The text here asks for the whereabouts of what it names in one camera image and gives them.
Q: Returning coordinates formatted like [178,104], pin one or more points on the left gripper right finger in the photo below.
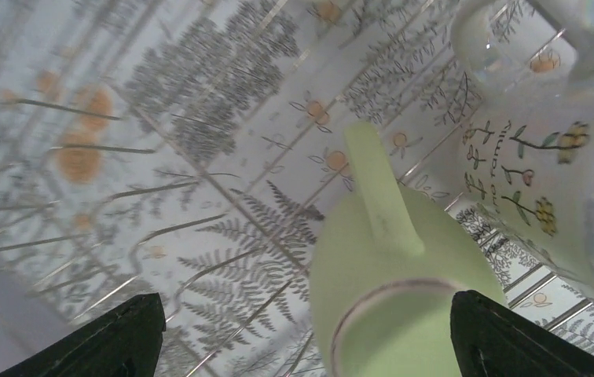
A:
[491,340]

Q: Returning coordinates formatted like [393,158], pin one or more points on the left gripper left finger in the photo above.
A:
[125,341]

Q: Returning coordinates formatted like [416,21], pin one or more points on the light green cup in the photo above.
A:
[384,272]

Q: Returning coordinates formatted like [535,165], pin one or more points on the clear acrylic dish rack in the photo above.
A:
[198,182]

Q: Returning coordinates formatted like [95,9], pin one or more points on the white patterned cup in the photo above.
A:
[528,152]

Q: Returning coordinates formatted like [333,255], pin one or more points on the floral patterned tablecloth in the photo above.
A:
[255,130]

